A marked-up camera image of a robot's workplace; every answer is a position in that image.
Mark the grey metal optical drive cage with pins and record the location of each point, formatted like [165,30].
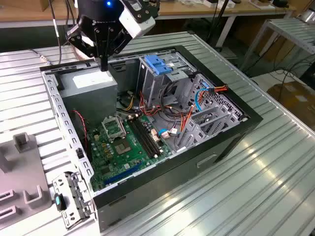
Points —
[152,86]

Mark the CPU socket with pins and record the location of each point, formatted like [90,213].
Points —
[113,127]

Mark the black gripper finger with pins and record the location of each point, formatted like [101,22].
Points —
[73,37]
[120,39]

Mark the green motherboard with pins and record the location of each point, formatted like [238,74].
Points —
[115,162]

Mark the grey metal disk bay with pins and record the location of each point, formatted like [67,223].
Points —
[233,120]

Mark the black RAM slot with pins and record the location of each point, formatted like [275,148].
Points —
[139,138]
[146,135]
[143,137]
[149,134]

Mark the blue plastic drive latch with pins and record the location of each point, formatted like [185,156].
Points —
[155,62]

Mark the large labelled cardboard box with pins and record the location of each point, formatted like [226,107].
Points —
[295,98]

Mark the black latch with blue button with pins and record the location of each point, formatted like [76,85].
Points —
[61,202]

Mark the black open PC case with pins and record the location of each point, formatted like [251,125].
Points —
[157,189]

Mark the grey power supply unit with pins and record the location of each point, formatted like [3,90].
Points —
[88,98]

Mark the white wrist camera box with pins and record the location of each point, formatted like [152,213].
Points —
[137,24]

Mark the blue expansion slot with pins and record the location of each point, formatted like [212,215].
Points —
[123,174]

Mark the grey parts rack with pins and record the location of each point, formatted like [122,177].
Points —
[24,167]

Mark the hinged metal slot bracket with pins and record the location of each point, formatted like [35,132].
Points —
[78,196]

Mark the wooden workbench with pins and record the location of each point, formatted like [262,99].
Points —
[172,11]

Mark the square black chipset chip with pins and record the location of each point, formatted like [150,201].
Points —
[122,147]

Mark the metal slat side table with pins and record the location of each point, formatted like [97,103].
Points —
[292,32]

